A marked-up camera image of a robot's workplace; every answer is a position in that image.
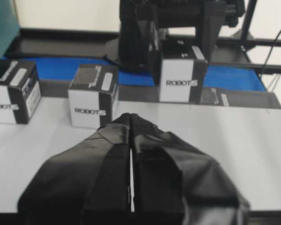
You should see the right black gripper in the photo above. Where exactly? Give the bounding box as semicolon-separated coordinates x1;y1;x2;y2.
118;0;245;86

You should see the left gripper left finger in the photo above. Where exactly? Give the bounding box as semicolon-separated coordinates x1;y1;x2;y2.
17;113;131;225

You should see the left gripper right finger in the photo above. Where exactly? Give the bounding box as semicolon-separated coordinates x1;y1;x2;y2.
130;113;250;225

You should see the black dynamixel box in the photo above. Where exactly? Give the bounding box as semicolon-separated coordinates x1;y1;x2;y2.
0;59;41;124
68;64;118;128
159;39;208;104
200;87;229;106

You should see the black metal frame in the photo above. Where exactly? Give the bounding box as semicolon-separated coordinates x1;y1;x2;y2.
209;0;281;77

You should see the black hanging cable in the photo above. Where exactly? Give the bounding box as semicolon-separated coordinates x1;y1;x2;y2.
257;16;281;94

